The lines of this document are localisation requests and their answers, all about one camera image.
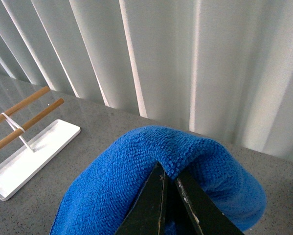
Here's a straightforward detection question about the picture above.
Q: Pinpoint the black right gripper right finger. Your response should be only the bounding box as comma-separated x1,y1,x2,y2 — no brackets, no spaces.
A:
175,171,243,235

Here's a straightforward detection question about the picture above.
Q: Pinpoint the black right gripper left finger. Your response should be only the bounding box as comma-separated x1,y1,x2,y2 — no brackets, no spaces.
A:
115,163,168,235

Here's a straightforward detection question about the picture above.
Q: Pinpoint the blue microfiber cloth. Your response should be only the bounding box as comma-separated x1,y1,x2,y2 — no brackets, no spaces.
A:
50,126,267,235

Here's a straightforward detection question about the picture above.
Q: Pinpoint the white towel rack tray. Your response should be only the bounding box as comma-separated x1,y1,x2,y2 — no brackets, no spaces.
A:
0,119,81,201

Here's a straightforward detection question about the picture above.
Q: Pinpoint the white pleated curtain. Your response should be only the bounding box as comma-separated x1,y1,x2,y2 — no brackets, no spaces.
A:
0,0,293,161

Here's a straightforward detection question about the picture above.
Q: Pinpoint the lower wooden rack rod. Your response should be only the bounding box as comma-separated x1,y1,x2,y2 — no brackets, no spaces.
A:
0,98,64,150

